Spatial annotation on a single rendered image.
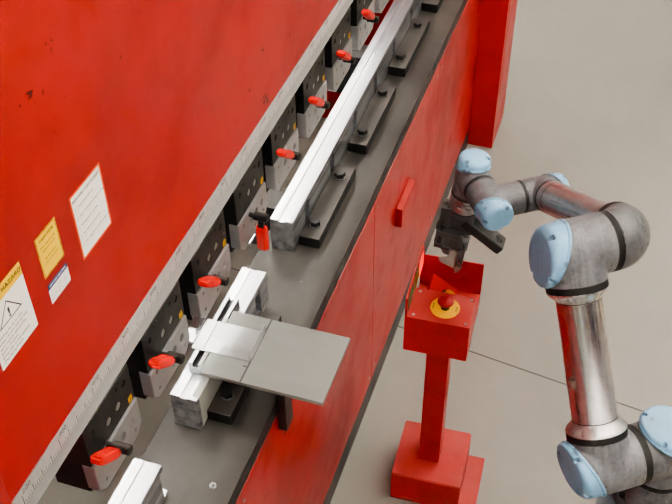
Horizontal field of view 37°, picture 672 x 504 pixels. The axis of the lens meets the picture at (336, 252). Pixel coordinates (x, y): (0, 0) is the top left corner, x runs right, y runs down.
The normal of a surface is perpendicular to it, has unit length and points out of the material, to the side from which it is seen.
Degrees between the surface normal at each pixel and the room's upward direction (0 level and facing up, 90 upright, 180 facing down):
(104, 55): 90
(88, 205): 90
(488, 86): 90
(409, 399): 0
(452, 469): 0
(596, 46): 0
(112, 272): 90
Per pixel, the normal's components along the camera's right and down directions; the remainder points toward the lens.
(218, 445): -0.01, -0.73
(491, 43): -0.31, 0.65
